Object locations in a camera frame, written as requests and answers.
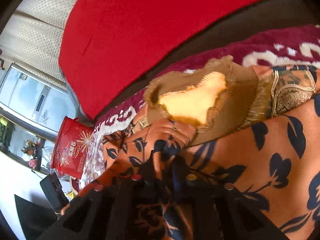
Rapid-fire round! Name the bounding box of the orange floral print garment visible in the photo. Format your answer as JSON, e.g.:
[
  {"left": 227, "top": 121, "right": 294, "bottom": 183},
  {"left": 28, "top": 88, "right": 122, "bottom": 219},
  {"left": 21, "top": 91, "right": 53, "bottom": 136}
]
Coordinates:
[{"left": 82, "top": 55, "right": 320, "bottom": 240}]

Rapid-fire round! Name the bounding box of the black device on table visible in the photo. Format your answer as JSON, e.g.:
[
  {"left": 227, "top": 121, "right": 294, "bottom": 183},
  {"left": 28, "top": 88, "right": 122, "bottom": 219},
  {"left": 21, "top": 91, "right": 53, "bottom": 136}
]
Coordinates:
[{"left": 40, "top": 173, "right": 69, "bottom": 213}]

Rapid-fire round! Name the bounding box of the artificial flower bouquet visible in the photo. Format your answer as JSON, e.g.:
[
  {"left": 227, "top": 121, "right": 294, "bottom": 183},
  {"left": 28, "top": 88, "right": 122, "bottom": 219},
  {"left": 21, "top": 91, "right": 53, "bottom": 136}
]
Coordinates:
[{"left": 21, "top": 140, "right": 42, "bottom": 171}]

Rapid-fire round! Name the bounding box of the white refrigerator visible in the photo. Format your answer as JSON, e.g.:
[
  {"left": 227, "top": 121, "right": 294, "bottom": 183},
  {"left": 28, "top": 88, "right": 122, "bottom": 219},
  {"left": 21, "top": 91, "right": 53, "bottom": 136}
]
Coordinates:
[{"left": 1, "top": 63, "right": 77, "bottom": 141}]

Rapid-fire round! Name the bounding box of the red cloth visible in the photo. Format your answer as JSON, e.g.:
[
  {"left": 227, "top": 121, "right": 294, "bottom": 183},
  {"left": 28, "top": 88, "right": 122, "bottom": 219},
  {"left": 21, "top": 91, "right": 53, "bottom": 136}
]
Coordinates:
[{"left": 59, "top": 0, "right": 262, "bottom": 119}]

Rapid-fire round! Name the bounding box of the maroon cream floral blanket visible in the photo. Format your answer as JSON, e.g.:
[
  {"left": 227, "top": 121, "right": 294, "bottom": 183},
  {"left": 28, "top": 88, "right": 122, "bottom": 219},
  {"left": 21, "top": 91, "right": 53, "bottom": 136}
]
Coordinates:
[{"left": 76, "top": 24, "right": 319, "bottom": 191}]

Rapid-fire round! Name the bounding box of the cream dotted curtain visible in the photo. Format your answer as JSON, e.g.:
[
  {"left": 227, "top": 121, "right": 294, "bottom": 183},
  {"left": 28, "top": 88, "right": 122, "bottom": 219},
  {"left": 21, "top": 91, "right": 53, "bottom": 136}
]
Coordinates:
[{"left": 1, "top": 0, "right": 77, "bottom": 90}]

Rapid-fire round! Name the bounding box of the dark sofa backrest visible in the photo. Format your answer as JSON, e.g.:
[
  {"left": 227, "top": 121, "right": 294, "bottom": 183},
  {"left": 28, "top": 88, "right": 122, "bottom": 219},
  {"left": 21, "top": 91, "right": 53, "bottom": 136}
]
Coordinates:
[{"left": 98, "top": 0, "right": 319, "bottom": 116}]

